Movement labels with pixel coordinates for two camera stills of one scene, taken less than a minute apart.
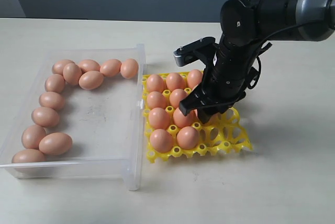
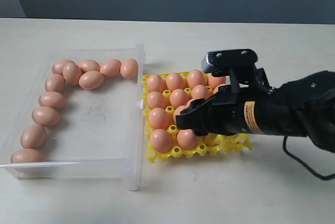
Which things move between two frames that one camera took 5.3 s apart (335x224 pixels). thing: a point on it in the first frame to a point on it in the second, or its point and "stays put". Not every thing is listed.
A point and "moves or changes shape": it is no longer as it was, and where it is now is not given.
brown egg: [29, 156] stays put
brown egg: [174, 81] stays put
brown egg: [55, 143] moves or changes shape
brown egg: [194, 78] stays put
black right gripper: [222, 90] to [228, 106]
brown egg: [155, 83] stays put
